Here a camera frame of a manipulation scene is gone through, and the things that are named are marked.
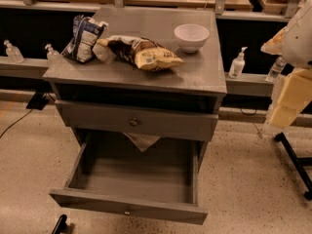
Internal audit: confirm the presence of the white pump lotion bottle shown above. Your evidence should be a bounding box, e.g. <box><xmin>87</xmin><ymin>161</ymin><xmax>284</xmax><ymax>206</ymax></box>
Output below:
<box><xmin>228</xmin><ymin>47</ymin><xmax>247</xmax><ymax>79</ymax></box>

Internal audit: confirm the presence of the blue and white chip bag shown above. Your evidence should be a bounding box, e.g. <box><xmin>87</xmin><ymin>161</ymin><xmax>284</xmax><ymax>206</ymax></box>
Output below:
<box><xmin>61</xmin><ymin>15</ymin><xmax>108</xmax><ymax>63</ymax></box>

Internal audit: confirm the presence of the black power adapter box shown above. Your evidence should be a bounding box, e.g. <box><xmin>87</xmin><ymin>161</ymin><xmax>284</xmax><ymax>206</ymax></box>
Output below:
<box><xmin>26</xmin><ymin>92</ymin><xmax>49</xmax><ymax>110</ymax></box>

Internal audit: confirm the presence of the black handle bottom edge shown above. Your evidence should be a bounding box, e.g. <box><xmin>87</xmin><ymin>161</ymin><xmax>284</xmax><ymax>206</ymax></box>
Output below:
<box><xmin>52</xmin><ymin>214</ymin><xmax>67</xmax><ymax>234</ymax></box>

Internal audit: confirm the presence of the grey wooden drawer cabinet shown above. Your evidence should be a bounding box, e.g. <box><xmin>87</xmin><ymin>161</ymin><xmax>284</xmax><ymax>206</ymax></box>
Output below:
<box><xmin>42</xmin><ymin>6</ymin><xmax>228</xmax><ymax>154</ymax></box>

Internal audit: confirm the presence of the clear pump bottle far left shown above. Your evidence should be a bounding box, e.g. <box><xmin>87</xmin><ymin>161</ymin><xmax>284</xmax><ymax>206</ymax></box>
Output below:
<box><xmin>4</xmin><ymin>40</ymin><xmax>24</xmax><ymax>63</ymax></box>

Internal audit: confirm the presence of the brown and yellow chip bag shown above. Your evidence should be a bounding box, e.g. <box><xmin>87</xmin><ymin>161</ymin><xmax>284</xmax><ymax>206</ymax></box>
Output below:
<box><xmin>93</xmin><ymin>35</ymin><xmax>184</xmax><ymax>71</ymax></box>

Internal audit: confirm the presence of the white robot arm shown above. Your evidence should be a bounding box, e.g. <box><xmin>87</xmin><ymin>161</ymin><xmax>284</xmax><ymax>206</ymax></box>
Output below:
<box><xmin>260</xmin><ymin>0</ymin><xmax>312</xmax><ymax>129</ymax></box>

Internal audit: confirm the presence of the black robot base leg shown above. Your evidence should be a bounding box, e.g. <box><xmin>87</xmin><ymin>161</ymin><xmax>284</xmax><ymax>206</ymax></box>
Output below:
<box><xmin>274</xmin><ymin>133</ymin><xmax>312</xmax><ymax>200</ymax></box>

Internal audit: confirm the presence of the closed grey upper drawer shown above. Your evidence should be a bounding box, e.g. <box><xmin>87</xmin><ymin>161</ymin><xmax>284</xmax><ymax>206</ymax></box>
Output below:
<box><xmin>56</xmin><ymin>100</ymin><xmax>218</xmax><ymax>141</ymax></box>

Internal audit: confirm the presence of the white paper inside cabinet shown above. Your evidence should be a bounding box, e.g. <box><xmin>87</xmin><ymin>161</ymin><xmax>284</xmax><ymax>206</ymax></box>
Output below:
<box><xmin>125</xmin><ymin>133</ymin><xmax>160</xmax><ymax>152</ymax></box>

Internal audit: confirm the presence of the clear plastic water bottle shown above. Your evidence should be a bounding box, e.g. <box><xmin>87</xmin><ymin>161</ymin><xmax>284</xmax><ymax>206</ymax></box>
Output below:
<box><xmin>265</xmin><ymin>57</ymin><xmax>287</xmax><ymax>82</ymax></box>

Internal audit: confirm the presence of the open grey lower drawer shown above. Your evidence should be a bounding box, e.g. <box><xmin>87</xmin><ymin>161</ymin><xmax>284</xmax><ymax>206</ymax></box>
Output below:
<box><xmin>50</xmin><ymin>132</ymin><xmax>208</xmax><ymax>225</ymax></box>

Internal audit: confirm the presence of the white ceramic bowl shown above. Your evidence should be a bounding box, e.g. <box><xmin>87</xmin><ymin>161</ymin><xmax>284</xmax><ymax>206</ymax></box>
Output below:
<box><xmin>174</xmin><ymin>23</ymin><xmax>210</xmax><ymax>53</ymax></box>

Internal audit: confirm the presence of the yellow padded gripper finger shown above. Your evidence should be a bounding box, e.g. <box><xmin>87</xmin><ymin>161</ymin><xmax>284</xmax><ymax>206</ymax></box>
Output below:
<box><xmin>268</xmin><ymin>68</ymin><xmax>312</xmax><ymax>129</ymax></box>

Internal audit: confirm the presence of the clear pump sanitizer bottle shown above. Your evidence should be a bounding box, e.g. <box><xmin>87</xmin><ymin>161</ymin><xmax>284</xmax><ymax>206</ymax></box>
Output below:
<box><xmin>45</xmin><ymin>44</ymin><xmax>60</xmax><ymax>66</ymax></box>

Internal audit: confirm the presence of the black floor cable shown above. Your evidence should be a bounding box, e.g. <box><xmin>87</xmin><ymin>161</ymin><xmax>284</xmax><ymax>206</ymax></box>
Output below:
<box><xmin>0</xmin><ymin>108</ymin><xmax>33</xmax><ymax>139</ymax></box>

